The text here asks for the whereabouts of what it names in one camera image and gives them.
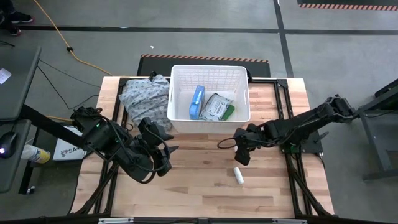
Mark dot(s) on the grey patterned cloth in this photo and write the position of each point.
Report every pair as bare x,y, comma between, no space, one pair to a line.
146,99

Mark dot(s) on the grey labelled mailer package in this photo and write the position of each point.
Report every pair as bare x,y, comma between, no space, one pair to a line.
216,107

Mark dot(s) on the white paper sheet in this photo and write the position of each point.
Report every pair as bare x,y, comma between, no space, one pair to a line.
4,75

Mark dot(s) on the silver frame bracket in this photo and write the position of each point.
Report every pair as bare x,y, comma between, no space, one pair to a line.
115,221
289,221

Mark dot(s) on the person's shoe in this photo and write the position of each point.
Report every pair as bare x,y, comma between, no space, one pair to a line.
21,18
14,31

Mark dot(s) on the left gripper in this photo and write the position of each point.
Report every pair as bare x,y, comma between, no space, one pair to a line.
154,140

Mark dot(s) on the blue first aid box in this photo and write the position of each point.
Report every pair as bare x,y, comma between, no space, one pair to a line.
197,102

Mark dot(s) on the black computer mouse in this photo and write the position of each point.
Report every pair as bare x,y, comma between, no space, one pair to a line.
7,144

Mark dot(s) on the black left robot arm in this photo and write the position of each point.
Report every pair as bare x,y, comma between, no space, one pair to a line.
102,137

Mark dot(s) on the dark grey desk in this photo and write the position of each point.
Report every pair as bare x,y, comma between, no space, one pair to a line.
15,90

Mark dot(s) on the black metal desk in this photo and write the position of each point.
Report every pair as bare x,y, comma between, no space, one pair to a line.
382,124

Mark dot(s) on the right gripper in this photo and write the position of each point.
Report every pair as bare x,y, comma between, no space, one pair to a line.
253,135

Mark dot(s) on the person's leg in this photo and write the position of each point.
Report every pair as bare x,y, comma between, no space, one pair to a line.
5,6

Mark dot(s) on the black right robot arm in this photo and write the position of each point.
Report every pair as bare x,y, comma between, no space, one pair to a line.
304,121

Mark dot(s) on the white gauze roll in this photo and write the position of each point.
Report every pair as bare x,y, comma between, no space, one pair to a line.
238,175

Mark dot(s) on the black hazard-striped floor mat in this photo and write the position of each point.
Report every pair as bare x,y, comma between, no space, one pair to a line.
342,2
155,67

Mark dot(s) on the white and yellow bottle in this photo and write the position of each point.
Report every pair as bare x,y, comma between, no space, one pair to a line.
35,154

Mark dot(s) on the green bandage roll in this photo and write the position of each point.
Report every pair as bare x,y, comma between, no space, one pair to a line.
228,112

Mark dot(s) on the white printed cardboard box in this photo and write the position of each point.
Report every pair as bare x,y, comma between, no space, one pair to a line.
66,152

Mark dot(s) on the white plastic basket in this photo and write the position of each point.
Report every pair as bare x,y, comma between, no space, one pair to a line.
217,126

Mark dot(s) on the black aluminium table frame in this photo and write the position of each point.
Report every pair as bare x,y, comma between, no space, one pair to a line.
115,99

